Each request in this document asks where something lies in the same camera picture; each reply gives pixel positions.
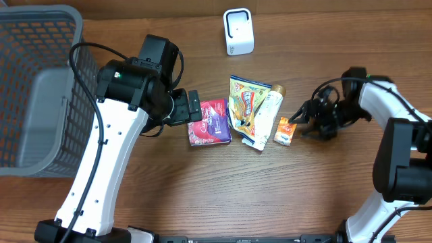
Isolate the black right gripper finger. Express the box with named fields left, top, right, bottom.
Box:
left=289, top=101, right=312, bottom=124
left=301, top=127, right=321, bottom=139

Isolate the orange tissue pack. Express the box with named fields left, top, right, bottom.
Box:
left=273, top=117, right=297, bottom=146

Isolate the red purple sanitary pad pack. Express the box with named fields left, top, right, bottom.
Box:
left=188, top=99, right=232, bottom=146

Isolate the white gold-capped shampoo bottle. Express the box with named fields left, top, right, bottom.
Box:
left=242, top=84, right=286, bottom=151

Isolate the yellow snack bag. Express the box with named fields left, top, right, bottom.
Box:
left=228, top=75, right=272, bottom=143

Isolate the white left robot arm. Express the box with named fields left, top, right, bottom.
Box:
left=34, top=34, right=202, bottom=242

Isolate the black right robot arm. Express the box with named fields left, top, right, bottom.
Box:
left=289, top=67, right=431, bottom=242

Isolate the white barcode scanner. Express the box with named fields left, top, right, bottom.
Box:
left=223, top=7, right=254, bottom=56

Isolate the dark grey plastic basket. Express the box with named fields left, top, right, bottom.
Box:
left=1, top=5, right=98, bottom=178

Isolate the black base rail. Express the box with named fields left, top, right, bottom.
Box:
left=126, top=225, right=398, bottom=243

